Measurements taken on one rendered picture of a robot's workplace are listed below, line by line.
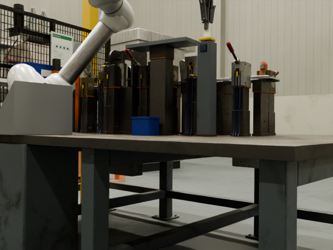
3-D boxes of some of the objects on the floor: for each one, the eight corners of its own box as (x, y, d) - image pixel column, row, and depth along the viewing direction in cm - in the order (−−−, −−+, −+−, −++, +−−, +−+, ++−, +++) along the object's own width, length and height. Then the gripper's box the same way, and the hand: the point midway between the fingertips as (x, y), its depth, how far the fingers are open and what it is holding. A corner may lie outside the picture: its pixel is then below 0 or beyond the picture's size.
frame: (409, 262, 221) (410, 144, 221) (293, 430, 98) (295, 161, 98) (103, 202, 386) (104, 134, 386) (-83, 236, 263) (-82, 137, 263)
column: (22, 293, 176) (24, 144, 176) (-11, 276, 196) (-10, 142, 196) (79, 274, 199) (80, 142, 199) (44, 260, 219) (45, 140, 219)
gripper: (208, -19, 180) (207, 33, 180) (220, -11, 191) (220, 39, 191) (194, -16, 184) (193, 35, 184) (207, -8, 195) (206, 41, 195)
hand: (207, 30), depth 188 cm, fingers closed
